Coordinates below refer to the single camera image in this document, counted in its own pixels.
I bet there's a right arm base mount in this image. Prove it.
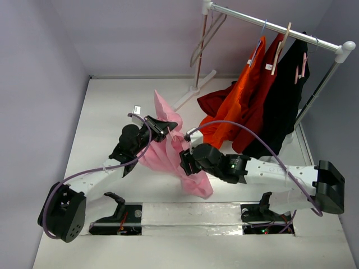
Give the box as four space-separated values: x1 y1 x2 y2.
240 192 295 235

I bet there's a dark red t shirt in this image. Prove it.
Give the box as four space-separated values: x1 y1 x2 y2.
196 33 284 155

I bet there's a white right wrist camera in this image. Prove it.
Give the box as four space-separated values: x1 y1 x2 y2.
184 128 204 151

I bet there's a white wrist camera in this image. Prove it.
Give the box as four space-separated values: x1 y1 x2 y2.
128 105 144 127
184 128 204 151

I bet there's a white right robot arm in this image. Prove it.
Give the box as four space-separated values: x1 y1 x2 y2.
180 143 345 220

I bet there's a black t shirt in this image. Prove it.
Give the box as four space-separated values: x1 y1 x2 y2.
248 40 310 155

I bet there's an orange t shirt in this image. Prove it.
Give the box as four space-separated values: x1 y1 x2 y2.
197 36 266 149

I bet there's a pink t shirt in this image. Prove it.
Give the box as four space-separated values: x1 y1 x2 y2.
139 91 213 199

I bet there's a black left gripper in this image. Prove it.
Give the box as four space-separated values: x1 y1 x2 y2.
132 116 177 155

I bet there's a blue wire hanger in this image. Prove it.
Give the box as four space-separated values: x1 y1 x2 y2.
249 19 268 67

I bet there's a wooden hanger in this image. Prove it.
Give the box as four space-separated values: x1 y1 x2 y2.
271 22 292 76

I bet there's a white metal clothes rack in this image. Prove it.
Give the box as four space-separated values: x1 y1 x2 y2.
173 1 356 128

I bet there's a grey velvet hanger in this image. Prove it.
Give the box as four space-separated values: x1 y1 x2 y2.
190 13 227 67

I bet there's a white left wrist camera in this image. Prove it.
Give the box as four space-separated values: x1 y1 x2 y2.
128 105 144 127

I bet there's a pink wire hanger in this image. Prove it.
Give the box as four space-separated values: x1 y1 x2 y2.
167 127 185 143

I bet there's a pink clip hanger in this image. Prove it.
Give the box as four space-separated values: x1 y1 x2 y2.
294 53 307 85

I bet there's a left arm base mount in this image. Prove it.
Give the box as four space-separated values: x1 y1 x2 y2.
88 192 142 236

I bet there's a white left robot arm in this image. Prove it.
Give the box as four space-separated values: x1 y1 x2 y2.
38 115 178 243

